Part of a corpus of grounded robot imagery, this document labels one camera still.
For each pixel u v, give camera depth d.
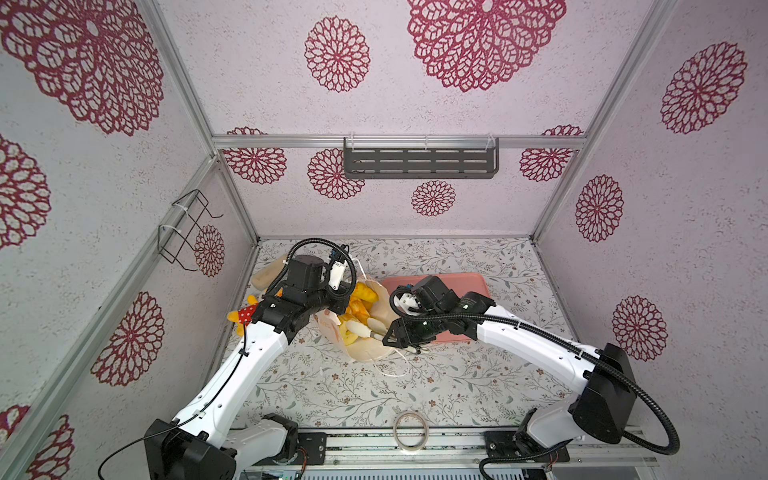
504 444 0.74
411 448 0.73
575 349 0.44
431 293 0.59
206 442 0.38
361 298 0.92
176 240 0.75
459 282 1.12
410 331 0.66
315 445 0.74
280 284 0.57
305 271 0.55
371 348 0.84
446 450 0.75
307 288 0.56
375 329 0.81
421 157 0.94
